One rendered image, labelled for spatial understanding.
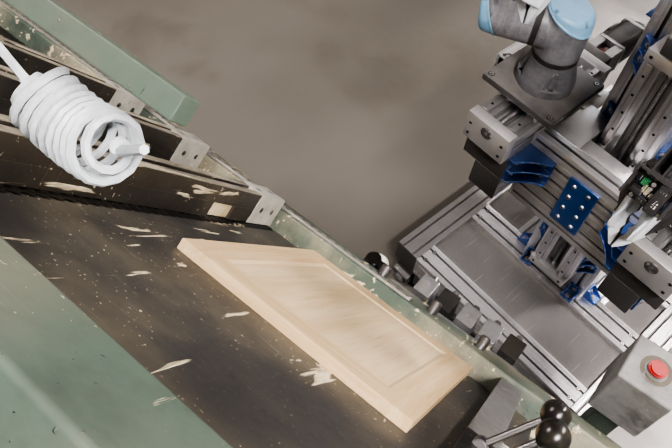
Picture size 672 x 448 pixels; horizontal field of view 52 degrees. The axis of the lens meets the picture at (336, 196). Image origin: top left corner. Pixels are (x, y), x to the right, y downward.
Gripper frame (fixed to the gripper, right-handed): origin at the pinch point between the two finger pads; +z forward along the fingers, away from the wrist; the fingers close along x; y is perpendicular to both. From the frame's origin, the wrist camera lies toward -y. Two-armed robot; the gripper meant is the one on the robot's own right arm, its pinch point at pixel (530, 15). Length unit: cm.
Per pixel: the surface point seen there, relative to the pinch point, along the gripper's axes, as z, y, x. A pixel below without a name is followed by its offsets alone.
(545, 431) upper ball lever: 33, 33, 43
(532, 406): 76, -17, 14
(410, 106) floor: 77, -120, -144
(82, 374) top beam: 11, 80, 39
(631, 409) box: 77, -39, 24
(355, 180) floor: 100, -80, -126
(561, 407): 38, 22, 38
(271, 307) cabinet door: 43, 42, 2
